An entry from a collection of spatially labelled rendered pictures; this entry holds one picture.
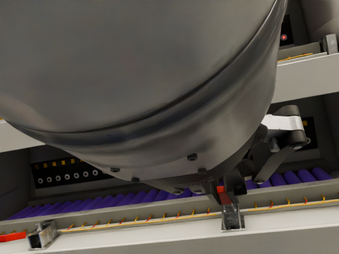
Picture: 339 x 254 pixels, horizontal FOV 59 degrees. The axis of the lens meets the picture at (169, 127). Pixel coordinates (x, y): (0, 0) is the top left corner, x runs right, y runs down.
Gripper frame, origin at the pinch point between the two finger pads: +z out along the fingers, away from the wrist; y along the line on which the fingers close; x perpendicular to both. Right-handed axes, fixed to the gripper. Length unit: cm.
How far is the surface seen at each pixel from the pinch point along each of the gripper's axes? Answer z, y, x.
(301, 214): 9.4, 8.2, -2.7
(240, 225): 6.6, 0.9, -3.5
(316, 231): 6.5, 8.9, -4.9
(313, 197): 11.2, 10.3, -0.6
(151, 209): 10.5, -11.1, 0.2
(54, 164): 18.8, -33.7, 12.6
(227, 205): 4.6, 0.0, -1.4
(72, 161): 18.8, -29.6, 12.5
